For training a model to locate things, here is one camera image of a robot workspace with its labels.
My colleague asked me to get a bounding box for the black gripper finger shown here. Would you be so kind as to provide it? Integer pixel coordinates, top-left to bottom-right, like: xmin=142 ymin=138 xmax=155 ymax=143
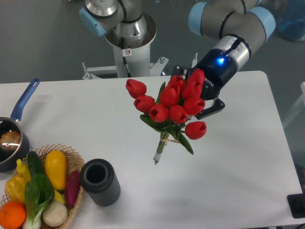
xmin=196 ymin=97 xmax=225 ymax=120
xmin=170 ymin=65 xmax=188 ymax=81

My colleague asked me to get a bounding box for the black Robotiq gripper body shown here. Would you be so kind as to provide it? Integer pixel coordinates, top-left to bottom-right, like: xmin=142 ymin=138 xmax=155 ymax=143
xmin=186 ymin=49 xmax=237 ymax=100

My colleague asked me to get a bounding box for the red tulip bouquet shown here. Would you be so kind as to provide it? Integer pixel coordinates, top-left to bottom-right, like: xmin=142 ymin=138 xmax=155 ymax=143
xmin=125 ymin=69 xmax=207 ymax=164

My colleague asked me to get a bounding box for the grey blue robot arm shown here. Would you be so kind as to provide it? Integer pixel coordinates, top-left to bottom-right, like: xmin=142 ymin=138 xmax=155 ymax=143
xmin=79 ymin=0 xmax=275 ymax=119

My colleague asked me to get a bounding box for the blue plastic bag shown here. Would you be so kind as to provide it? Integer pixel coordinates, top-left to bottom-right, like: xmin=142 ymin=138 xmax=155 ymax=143
xmin=276 ymin=0 xmax=305 ymax=42

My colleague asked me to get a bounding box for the black device at edge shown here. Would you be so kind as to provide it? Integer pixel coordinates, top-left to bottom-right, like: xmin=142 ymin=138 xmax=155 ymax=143
xmin=287 ymin=194 xmax=305 ymax=219

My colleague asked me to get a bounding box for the dark grey ribbed vase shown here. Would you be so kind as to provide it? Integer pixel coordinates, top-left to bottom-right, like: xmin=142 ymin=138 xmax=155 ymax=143
xmin=80 ymin=158 xmax=121 ymax=207

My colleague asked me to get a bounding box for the yellow squash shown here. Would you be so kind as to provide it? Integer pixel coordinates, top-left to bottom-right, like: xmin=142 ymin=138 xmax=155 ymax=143
xmin=45 ymin=150 xmax=67 ymax=191

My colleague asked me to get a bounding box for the purple sweet potato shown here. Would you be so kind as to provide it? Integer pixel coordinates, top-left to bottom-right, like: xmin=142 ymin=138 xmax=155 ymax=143
xmin=64 ymin=170 xmax=80 ymax=207

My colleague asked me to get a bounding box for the dark green cucumber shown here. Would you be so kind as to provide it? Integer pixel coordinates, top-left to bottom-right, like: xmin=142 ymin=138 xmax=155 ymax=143
xmin=27 ymin=151 xmax=45 ymax=177

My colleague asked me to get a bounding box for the yellow banana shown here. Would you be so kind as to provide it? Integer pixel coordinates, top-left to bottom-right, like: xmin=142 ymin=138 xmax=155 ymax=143
xmin=53 ymin=190 xmax=65 ymax=204

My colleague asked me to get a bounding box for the brown bread roll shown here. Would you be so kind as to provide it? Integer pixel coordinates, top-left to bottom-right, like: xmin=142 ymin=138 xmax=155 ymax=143
xmin=0 ymin=131 xmax=21 ymax=151

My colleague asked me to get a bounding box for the green bok choy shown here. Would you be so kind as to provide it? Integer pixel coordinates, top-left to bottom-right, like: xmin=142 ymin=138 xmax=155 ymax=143
xmin=22 ymin=173 xmax=54 ymax=229

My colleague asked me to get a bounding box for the beige round bun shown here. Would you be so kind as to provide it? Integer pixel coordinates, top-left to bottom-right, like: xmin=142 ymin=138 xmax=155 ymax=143
xmin=42 ymin=201 xmax=68 ymax=227

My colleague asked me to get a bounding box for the yellow bell pepper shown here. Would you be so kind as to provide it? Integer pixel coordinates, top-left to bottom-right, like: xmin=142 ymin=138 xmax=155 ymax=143
xmin=5 ymin=175 xmax=26 ymax=203

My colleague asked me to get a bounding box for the orange fruit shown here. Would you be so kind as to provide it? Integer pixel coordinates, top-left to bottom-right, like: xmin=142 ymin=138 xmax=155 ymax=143
xmin=0 ymin=201 xmax=26 ymax=229

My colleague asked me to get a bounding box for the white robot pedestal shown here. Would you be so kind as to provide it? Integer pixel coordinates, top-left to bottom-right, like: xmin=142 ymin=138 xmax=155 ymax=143
xmin=79 ymin=8 xmax=169 ymax=79

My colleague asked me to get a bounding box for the blue handled saucepan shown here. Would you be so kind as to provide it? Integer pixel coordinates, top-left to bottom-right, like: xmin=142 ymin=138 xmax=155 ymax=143
xmin=0 ymin=78 xmax=40 ymax=172

